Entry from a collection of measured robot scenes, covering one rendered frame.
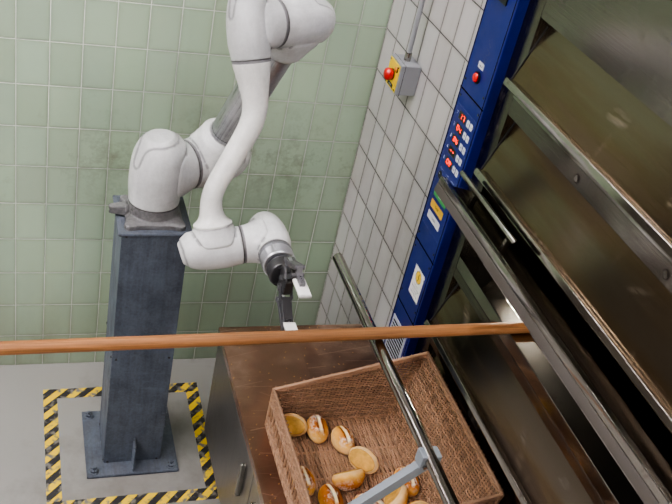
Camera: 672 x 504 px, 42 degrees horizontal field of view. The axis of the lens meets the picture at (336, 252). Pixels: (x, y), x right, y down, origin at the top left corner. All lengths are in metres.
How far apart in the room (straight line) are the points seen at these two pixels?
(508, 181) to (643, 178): 0.51
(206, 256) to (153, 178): 0.41
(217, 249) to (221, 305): 1.32
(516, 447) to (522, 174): 0.68
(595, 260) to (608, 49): 0.45
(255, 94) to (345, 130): 1.05
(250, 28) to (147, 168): 0.59
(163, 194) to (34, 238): 0.81
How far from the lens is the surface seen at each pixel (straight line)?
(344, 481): 2.54
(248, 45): 2.22
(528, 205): 2.21
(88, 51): 2.98
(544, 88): 2.19
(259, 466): 2.60
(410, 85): 2.85
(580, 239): 2.05
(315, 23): 2.33
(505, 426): 2.34
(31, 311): 3.53
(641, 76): 1.92
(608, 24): 2.03
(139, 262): 2.74
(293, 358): 2.95
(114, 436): 3.23
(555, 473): 2.20
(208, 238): 2.28
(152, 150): 2.59
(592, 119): 2.03
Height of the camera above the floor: 2.49
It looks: 33 degrees down
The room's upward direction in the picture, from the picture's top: 14 degrees clockwise
